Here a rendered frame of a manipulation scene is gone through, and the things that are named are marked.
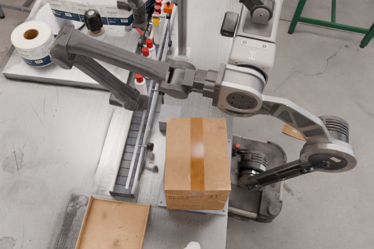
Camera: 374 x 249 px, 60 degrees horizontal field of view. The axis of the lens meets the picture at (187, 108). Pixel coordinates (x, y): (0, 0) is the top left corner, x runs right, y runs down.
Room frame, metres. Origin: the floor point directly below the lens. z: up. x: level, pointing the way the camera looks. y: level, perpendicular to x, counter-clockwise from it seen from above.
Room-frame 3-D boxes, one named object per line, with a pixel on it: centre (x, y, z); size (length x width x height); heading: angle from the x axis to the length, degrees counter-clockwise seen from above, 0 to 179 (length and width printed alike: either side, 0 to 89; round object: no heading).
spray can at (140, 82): (0.90, 0.22, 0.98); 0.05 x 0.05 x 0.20
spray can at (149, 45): (1.11, 0.19, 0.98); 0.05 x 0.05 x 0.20
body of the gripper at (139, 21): (1.23, 0.25, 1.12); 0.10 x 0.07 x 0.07; 173
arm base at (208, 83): (0.59, -0.06, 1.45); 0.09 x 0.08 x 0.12; 167
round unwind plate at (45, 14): (1.47, 0.76, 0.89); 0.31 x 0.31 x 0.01
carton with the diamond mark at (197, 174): (0.51, -0.04, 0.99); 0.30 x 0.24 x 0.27; 1
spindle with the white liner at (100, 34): (1.19, 0.47, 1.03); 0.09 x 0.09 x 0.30
